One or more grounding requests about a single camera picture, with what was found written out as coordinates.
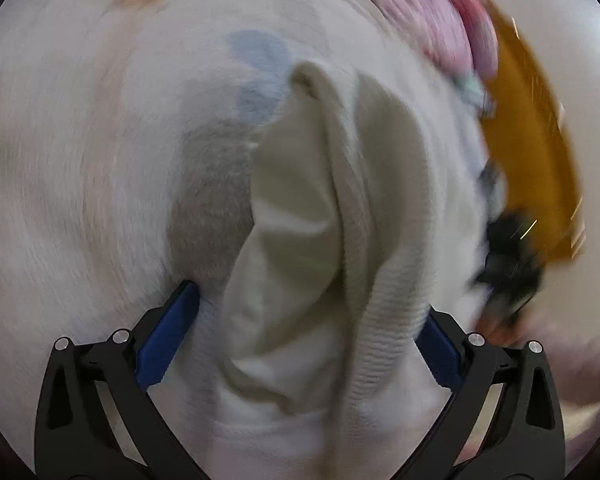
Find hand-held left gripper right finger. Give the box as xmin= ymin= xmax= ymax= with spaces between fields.
xmin=395 ymin=307 xmax=567 ymax=480

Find bed with floral sheet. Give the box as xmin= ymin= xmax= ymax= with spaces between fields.
xmin=0 ymin=0 xmax=511 ymax=480

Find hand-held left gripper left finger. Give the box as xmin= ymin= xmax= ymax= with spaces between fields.
xmin=34 ymin=280 xmax=209 ymax=480

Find purple floral quilt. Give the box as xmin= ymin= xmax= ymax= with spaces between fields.
xmin=345 ymin=0 xmax=501 ymax=81

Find wooden headboard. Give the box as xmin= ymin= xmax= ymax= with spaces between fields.
xmin=480 ymin=0 xmax=587 ymax=267

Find white jacket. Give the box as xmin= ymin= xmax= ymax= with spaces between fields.
xmin=215 ymin=60 xmax=486 ymax=480

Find grey folded pants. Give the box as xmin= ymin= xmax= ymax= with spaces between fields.
xmin=167 ymin=117 xmax=261 ymax=291

